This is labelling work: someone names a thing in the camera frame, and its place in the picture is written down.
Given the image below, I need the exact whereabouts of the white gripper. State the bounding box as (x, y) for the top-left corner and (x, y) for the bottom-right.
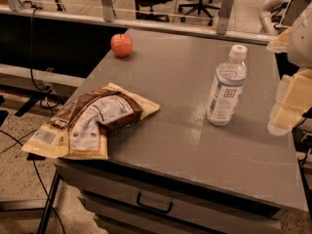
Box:
(266, 3), (312, 136)

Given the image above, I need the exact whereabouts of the blue plastic water bottle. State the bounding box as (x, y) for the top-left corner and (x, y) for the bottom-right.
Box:
(206, 45), (248, 126)

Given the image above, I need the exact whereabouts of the brown chip bag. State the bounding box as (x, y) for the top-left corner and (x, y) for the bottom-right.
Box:
(21, 83), (160, 160)

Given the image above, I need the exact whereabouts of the white pipe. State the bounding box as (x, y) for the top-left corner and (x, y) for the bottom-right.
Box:
(258, 0), (291, 34)

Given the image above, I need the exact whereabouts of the red apple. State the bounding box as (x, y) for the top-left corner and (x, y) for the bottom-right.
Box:
(110, 34), (133, 58)

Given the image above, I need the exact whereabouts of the grey drawer cabinet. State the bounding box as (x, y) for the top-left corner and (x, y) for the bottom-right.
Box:
(56, 159), (310, 234)

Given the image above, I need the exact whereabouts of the black drawer handle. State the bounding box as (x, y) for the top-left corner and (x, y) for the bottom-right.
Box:
(136, 192), (174, 215)

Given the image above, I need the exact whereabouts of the black hanging cable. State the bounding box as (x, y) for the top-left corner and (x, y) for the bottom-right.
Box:
(28, 7), (66, 110)

